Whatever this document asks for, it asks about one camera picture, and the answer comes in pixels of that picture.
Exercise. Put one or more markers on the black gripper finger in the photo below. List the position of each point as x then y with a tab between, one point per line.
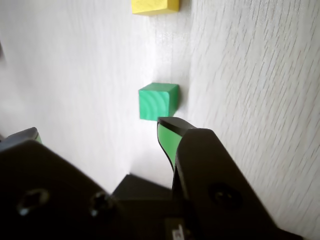
50	200
212	175

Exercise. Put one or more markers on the green wooden cube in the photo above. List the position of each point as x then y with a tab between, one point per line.
155	102

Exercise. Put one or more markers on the yellow wooden cube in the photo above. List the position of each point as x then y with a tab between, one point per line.
155	6

